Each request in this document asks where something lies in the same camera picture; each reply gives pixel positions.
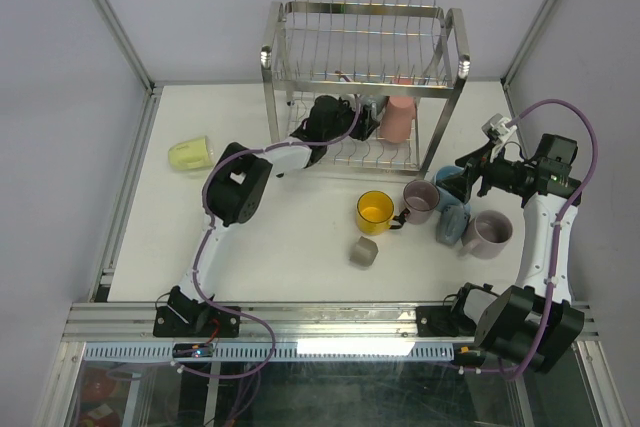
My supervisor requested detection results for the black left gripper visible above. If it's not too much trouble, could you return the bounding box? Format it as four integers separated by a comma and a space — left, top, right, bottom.
324, 98, 379, 143

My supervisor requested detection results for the dark speckled grey mug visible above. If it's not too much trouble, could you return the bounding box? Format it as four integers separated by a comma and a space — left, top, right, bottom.
359, 95, 388, 121

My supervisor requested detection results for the lilac mug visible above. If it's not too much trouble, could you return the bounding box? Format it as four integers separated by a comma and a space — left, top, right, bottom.
403, 179, 440, 225
458, 210, 513, 260

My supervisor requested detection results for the tall pink cup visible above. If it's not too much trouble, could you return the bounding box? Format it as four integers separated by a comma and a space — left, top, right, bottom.
379, 96, 416, 144

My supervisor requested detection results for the pink mug with handle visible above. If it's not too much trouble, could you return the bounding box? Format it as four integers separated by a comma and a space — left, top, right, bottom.
391, 77, 414, 86

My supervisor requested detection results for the yellow enamel mug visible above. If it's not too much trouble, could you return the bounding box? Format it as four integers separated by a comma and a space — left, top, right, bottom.
356, 191, 409, 236

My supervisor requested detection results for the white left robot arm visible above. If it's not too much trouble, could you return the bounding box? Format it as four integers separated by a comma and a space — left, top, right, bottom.
153, 95, 379, 338

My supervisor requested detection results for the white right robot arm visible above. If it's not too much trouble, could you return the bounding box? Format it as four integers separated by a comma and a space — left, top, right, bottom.
429, 131, 585, 376

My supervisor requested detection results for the stainless steel dish rack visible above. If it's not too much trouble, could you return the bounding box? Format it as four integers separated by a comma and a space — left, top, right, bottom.
260, 0, 471, 175

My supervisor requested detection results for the light blue ribbed mug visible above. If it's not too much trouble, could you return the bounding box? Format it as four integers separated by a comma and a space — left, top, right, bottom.
432, 165, 472, 213

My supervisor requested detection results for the blue-grey speckled jug mug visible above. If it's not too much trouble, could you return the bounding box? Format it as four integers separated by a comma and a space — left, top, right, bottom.
436, 205, 470, 246

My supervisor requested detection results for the small grey-green cup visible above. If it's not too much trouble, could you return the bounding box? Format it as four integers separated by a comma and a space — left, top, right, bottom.
349, 236, 379, 268

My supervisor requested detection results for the pale yellow-green mug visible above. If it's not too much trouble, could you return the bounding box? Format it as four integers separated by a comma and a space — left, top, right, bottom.
168, 135, 214, 172

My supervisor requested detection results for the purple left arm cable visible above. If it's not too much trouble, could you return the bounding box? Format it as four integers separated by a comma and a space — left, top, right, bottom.
192, 71, 364, 378

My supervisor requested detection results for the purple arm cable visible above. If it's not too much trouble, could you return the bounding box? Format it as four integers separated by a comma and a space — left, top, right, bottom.
192, 71, 364, 378
454, 98, 600, 379

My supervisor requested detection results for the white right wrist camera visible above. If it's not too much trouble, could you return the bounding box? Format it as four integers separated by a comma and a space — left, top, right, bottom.
482, 114, 517, 145

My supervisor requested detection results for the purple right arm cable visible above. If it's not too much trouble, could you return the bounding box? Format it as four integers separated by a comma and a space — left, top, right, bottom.
454, 98, 600, 379

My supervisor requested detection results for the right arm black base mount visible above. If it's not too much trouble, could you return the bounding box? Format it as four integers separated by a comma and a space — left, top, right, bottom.
415, 282, 500, 345

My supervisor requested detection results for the slotted grey cable duct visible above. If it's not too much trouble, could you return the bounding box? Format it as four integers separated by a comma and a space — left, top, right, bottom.
84, 338, 454, 363

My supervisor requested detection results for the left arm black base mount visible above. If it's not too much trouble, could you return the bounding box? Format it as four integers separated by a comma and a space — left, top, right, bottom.
153, 286, 241, 339

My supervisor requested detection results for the aluminium mounting rail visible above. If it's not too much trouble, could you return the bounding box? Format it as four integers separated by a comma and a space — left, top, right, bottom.
62, 300, 599, 346

